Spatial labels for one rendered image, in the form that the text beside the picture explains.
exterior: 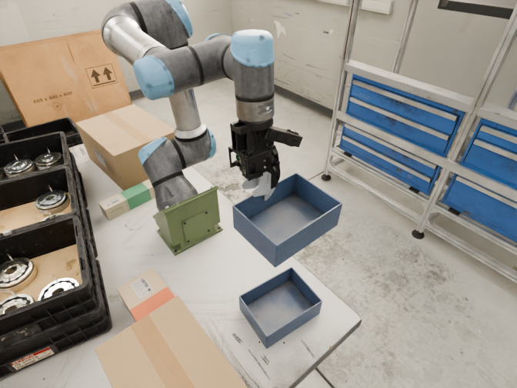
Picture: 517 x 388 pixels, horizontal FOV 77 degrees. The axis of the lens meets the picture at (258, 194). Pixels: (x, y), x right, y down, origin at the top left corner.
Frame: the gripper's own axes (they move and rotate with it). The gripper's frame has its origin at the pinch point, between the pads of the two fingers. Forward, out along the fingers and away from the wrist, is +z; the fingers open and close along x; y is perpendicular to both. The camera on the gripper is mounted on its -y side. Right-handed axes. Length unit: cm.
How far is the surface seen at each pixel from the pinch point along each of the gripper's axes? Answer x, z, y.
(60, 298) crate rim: -19, 19, 49
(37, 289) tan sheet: -36, 27, 55
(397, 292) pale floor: 3, 113, -90
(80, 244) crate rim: -34, 17, 40
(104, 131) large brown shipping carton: -102, 16, 13
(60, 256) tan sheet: -44, 27, 47
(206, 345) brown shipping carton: 8.5, 27.2, 25.6
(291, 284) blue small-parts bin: -0.3, 42.1, -9.4
